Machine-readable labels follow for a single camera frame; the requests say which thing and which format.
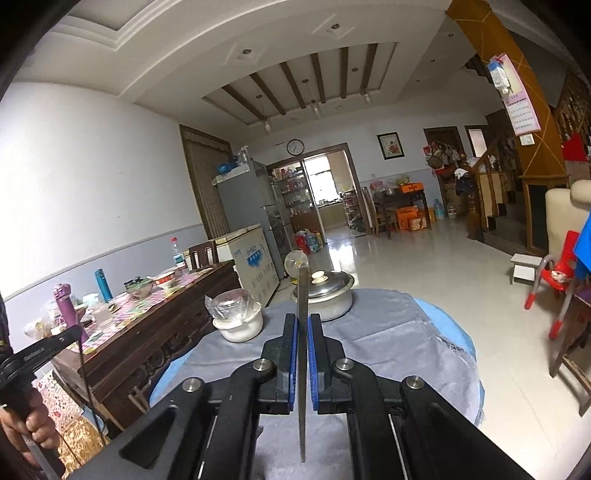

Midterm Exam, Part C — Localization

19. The dark chopstick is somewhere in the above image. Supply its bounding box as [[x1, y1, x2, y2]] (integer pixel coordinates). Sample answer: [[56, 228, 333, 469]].
[[297, 265, 310, 463]]

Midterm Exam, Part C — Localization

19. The person's left hand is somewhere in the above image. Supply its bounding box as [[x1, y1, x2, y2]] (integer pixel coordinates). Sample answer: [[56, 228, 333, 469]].
[[1, 391, 60, 469]]

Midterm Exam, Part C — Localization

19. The purple thermos bottle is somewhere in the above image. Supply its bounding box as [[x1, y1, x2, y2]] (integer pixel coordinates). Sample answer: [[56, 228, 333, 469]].
[[53, 284, 88, 342]]

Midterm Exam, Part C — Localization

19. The dark wooden sideboard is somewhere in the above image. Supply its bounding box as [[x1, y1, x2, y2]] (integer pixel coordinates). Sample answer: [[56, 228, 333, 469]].
[[52, 261, 239, 430]]

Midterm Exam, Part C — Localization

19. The white ceramic pot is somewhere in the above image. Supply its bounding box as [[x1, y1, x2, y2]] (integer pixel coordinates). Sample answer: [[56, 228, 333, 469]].
[[212, 302, 263, 343]]

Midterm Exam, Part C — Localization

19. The blue thermos bottle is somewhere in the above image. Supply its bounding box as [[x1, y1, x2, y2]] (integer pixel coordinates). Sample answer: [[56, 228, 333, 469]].
[[94, 269, 113, 303]]

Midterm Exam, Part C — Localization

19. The dark wooden chair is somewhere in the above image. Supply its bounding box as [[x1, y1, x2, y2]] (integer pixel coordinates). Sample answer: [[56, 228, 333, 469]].
[[549, 286, 590, 417]]

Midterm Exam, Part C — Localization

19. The aluminium pot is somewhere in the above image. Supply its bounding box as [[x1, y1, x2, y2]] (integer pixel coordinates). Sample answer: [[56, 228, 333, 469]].
[[308, 285, 353, 322]]

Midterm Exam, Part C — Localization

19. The clear plastic water bottle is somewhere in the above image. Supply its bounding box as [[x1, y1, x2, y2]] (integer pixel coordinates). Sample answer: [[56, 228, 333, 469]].
[[170, 237, 186, 269]]

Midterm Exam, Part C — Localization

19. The white chest freezer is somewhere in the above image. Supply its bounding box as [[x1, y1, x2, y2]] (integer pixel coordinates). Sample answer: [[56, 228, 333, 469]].
[[214, 224, 280, 306]]

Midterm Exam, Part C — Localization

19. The aluminium pot lid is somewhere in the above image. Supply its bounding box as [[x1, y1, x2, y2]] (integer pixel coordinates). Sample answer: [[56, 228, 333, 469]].
[[308, 271, 355, 300]]

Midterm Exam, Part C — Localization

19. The white step stool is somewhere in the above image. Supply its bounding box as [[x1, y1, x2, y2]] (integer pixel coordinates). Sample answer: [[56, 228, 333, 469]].
[[510, 253, 543, 283]]

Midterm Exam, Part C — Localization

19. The small round fan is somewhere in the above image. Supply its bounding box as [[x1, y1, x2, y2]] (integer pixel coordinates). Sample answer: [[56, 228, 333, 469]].
[[283, 250, 310, 280]]

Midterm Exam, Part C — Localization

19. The red plastic chair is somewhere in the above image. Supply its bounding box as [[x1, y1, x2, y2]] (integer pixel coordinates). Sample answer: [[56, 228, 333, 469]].
[[524, 230, 579, 340]]

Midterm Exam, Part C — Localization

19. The orange cardboard box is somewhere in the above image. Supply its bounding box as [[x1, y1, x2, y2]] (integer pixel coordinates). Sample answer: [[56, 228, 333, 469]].
[[396, 206, 428, 232]]

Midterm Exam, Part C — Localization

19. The grey refrigerator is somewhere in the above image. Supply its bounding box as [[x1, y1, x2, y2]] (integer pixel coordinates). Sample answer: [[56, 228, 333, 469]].
[[212, 159, 296, 280]]

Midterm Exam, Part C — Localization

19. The blue jacket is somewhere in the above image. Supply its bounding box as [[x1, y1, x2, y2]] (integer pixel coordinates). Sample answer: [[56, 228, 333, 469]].
[[573, 230, 591, 280]]

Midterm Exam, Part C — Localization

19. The dark dining table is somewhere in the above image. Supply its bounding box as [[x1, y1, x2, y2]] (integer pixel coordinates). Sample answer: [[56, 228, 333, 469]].
[[369, 183, 432, 236]]

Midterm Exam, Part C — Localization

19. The cream sofa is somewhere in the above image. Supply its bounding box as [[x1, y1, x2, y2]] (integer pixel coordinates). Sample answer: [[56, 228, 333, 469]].
[[545, 180, 591, 257]]

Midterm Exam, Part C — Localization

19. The framed wall picture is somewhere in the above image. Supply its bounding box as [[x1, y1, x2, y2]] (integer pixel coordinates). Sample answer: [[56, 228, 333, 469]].
[[377, 132, 405, 160]]

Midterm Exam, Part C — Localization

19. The round wall clock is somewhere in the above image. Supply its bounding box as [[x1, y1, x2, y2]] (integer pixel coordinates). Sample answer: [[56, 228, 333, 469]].
[[287, 138, 305, 156]]

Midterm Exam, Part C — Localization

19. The wall calendar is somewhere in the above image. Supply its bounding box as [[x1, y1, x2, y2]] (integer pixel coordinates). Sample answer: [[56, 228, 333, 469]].
[[488, 54, 541, 136]]

